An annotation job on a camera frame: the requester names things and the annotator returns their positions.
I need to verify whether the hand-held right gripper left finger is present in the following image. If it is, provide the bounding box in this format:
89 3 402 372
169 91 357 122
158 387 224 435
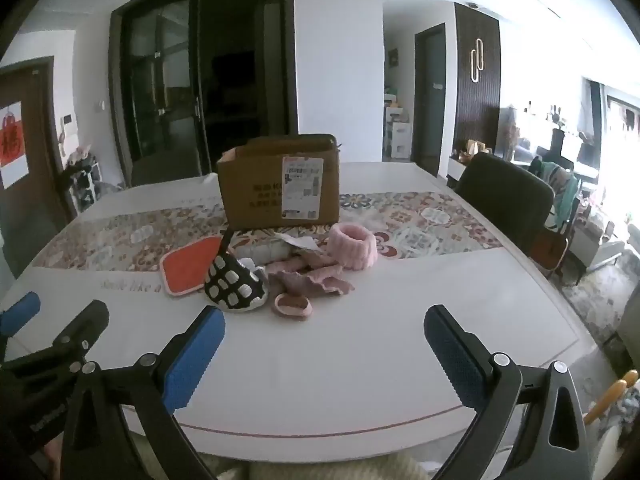
62 305 226 480

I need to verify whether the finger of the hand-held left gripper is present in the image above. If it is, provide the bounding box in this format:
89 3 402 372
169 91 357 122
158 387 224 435
0 291 42 340
0 300 110 383

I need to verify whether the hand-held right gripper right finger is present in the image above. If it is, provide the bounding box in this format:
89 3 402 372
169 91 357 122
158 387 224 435
424 304 591 480

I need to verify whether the black white checked pouch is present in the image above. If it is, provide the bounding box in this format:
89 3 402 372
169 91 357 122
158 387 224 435
204 229 271 313

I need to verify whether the pink scrunchie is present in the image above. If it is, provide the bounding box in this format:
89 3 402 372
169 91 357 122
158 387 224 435
272 291 314 319

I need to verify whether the pink ruffled sock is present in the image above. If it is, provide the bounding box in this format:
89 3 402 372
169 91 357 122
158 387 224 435
267 252 346 277
270 266 355 297

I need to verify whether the pink fuzzy headband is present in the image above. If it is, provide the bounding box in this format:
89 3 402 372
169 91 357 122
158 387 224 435
326 223 383 270

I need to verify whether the brown cardboard box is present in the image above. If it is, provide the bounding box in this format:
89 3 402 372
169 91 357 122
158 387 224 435
216 133 342 228

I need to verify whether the patterned table runner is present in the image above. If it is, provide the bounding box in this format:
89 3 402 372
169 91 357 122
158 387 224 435
32 191 503 271

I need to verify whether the orange pot holder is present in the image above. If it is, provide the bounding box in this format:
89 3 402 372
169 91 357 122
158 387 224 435
159 235 224 297

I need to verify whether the grey rolled cloth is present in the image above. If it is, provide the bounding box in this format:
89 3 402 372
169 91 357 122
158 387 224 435
231 241 293 267

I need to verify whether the shoe rack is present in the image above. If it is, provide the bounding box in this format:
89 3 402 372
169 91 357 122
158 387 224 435
61 144 104 217

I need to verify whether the brown wooden door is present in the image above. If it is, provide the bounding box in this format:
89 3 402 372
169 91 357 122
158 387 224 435
0 56 68 266

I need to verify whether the cream knit clothing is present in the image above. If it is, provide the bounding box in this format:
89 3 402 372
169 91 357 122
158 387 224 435
247 452 431 480

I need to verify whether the white folded cloth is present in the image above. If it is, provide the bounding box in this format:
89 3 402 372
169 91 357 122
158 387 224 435
272 231 323 252

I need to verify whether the red and white door poster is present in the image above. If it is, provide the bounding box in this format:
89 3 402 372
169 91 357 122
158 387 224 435
0 101 28 190

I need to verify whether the dark upholstered chair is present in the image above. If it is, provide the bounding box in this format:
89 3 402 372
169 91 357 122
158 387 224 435
452 151 556 261
131 156 213 187

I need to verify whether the white low cabinet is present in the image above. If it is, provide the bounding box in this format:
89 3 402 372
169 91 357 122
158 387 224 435
447 152 476 187

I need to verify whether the wooden chair with teal clothes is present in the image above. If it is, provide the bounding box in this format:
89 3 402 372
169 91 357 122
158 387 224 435
530 159 585 281

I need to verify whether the hallway shelf with boxes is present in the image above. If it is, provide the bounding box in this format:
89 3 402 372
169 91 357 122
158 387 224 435
384 91 413 161

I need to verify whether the dark grey room door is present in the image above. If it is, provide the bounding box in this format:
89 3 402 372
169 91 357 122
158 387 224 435
414 23 447 177

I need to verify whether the dark glass sliding door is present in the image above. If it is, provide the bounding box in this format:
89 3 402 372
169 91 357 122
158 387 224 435
111 0 297 176

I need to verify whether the yellow wooden chair rail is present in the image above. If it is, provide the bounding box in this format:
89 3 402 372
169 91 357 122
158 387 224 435
582 369 640 426

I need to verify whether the dark slatted wall panel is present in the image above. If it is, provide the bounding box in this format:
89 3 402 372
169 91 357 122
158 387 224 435
452 2 502 161

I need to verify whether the looped wall light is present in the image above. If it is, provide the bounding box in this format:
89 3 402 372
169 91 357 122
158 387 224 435
470 38 485 82

